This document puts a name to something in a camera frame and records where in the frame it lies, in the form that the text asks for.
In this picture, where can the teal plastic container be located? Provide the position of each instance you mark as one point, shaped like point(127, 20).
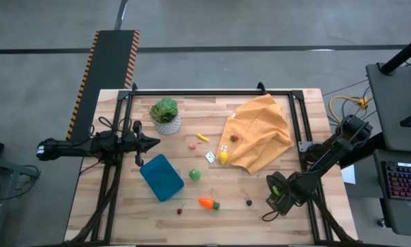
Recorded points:
point(161, 177)

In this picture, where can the grey metal stand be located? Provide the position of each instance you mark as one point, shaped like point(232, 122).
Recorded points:
point(6, 168)

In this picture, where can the dark purple toy cherry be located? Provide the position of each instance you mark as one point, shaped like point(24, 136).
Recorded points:
point(248, 202)

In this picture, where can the red toy cherry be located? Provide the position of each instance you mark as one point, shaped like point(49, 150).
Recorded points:
point(179, 211)

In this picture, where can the dark green ribbed toy vegetable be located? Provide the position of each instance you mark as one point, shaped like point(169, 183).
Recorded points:
point(195, 174)

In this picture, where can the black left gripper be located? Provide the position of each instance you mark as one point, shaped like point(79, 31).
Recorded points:
point(138, 144)

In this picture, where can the black ramp with hazard stripes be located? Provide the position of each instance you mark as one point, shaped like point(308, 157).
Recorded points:
point(105, 68)

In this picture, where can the black pole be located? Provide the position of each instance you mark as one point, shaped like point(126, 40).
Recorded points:
point(400, 55)

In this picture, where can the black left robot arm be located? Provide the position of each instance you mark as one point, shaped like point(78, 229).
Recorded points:
point(71, 147)

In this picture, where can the orange waffle cloth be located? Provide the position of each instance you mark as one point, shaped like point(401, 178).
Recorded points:
point(260, 133)

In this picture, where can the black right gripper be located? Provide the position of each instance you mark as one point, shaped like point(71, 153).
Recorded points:
point(292, 190)

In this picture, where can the backlit keyboard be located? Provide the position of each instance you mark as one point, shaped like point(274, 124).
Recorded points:
point(404, 180)

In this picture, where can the pink toy fruit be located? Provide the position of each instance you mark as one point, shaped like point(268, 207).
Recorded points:
point(192, 145)

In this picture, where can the small white tag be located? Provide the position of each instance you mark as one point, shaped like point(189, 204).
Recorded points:
point(210, 157)

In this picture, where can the red toy strawberry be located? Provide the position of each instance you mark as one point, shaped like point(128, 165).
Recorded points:
point(234, 138)

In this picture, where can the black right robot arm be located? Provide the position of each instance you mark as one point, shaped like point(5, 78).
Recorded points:
point(328, 154)

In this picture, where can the black aluminium table frame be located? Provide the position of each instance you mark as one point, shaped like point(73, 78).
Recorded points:
point(208, 92)

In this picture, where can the succulent in white patterned pot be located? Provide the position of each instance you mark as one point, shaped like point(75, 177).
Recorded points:
point(165, 115)

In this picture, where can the grey desk top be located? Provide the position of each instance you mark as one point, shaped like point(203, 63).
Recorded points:
point(390, 109)

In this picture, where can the yellow toy lemon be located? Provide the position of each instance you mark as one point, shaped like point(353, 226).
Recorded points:
point(223, 158)

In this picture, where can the orange toy carrot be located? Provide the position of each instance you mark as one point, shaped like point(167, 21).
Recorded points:
point(207, 203)

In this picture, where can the white paper sheet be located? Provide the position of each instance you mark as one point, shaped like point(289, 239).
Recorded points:
point(348, 174)

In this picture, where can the grey keyboard shelf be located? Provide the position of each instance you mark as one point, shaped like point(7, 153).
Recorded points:
point(397, 216)

